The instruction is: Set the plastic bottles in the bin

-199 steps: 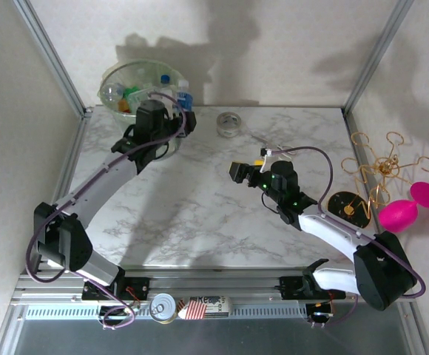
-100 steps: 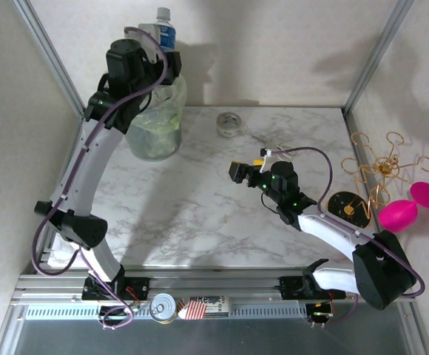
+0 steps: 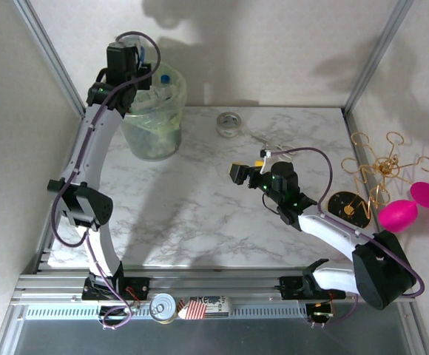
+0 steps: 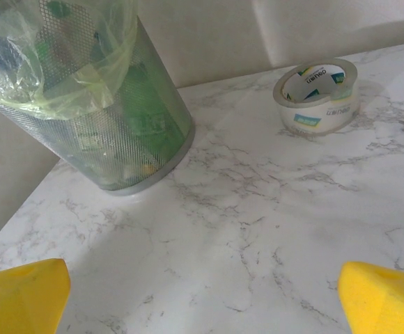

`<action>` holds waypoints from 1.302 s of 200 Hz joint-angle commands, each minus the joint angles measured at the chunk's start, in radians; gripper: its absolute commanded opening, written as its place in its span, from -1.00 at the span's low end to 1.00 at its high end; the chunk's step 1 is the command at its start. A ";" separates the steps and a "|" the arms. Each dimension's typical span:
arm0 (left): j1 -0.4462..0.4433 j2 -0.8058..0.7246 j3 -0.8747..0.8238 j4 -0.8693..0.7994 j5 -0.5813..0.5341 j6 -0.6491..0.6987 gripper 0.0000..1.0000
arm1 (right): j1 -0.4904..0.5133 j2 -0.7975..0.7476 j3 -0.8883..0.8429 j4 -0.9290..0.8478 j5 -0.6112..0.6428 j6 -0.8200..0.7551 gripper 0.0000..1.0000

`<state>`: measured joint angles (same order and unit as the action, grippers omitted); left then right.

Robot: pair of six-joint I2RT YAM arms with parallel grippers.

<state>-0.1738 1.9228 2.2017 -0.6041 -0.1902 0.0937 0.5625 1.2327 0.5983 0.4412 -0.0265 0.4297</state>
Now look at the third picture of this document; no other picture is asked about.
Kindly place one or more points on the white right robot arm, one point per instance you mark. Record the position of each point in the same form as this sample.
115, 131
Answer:
329, 229

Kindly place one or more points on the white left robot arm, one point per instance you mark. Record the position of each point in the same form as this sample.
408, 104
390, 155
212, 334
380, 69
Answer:
96, 148

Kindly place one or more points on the green translucent bin liner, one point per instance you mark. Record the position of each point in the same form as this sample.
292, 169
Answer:
177, 111

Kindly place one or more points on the silver mesh waste bin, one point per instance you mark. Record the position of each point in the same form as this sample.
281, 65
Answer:
151, 148

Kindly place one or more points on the clear packing tape roll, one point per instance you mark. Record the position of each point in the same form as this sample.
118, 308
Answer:
222, 127

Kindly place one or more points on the printed cardboard box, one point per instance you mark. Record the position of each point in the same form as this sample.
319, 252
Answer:
216, 305

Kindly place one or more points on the silver tin can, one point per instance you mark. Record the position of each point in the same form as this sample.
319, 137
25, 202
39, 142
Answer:
162, 308

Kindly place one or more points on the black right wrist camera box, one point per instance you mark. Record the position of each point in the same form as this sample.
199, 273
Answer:
238, 174

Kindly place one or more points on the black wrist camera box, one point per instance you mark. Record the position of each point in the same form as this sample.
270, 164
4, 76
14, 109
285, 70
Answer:
238, 174
145, 75

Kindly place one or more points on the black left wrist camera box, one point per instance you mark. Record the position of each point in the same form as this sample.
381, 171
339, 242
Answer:
145, 75

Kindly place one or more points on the aluminium frame post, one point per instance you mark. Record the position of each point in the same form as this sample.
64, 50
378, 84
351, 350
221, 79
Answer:
51, 59
379, 55

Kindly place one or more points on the aluminium frame side rail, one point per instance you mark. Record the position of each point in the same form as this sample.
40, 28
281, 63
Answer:
70, 148

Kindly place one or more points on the aluminium frame front rail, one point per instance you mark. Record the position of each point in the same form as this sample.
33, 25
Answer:
218, 286

